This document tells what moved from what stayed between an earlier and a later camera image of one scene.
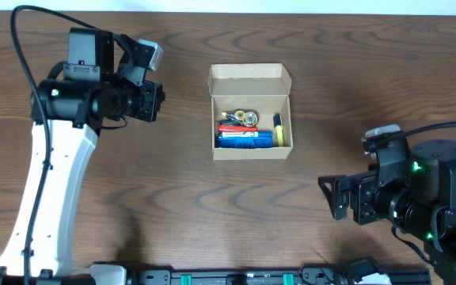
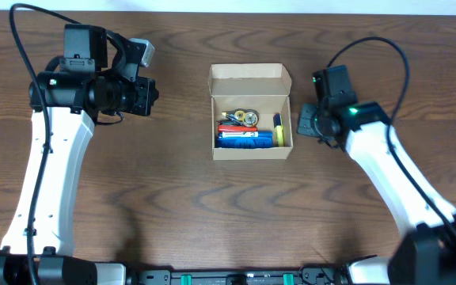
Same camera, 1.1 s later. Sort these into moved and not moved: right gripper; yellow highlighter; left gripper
Moved: right gripper
Not moved: left gripper; yellow highlighter
